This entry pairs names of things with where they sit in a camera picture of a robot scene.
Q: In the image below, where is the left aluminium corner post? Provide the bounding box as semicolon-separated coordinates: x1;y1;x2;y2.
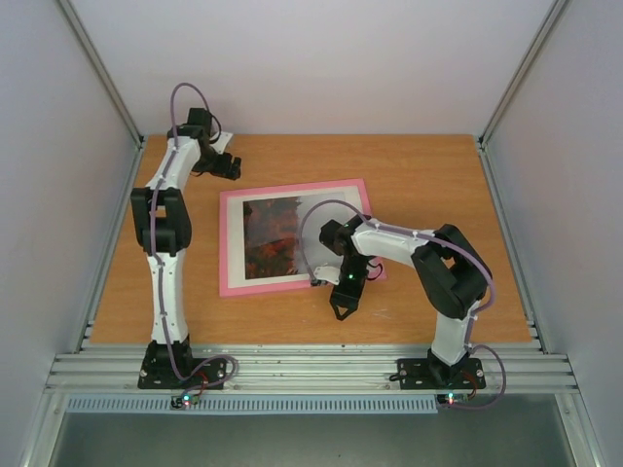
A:
53;0;147;147

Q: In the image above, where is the pink wooden picture frame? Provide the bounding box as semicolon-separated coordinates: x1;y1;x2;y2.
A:
217;177;389;299

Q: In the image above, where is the white paper mat border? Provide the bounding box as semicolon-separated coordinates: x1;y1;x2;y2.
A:
227;185;371;289

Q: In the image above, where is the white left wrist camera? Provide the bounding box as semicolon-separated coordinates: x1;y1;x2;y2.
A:
210;131;234;154

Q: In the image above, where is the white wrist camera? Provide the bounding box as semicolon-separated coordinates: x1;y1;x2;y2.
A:
210;131;234;154
311;265;340;287

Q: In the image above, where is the controller board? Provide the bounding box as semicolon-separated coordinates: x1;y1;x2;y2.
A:
437;392;474;407
170;394;201;410

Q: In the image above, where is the left controller board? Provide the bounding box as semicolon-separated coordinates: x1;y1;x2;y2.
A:
170;394;201;410

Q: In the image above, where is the right controller board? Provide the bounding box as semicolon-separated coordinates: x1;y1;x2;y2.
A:
437;392;474;407

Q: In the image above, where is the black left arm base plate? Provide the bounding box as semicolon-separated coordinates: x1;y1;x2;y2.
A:
137;355;236;390

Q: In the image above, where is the autumn forest photo print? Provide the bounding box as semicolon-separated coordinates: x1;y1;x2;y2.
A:
242;192;350;279

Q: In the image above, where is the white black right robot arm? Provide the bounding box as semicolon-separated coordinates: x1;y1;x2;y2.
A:
319;216;494;388

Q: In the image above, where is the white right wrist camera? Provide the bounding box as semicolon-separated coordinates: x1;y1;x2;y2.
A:
311;265;340;287

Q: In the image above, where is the grey slotted cable duct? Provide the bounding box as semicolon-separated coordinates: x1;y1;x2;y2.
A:
65;394;437;415

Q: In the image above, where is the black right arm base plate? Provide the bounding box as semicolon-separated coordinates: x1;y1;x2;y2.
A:
389;357;487;390

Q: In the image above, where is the right aluminium corner post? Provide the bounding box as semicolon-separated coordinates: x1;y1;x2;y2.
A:
476;0;570;147

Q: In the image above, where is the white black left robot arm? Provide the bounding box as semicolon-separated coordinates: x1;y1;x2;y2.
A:
130;108;241;387

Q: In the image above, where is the aluminium corner post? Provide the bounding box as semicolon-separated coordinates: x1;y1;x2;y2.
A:
53;0;147;147
476;0;570;147

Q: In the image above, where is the aluminium front rail platform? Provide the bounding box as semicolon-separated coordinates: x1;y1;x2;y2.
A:
45;341;579;394

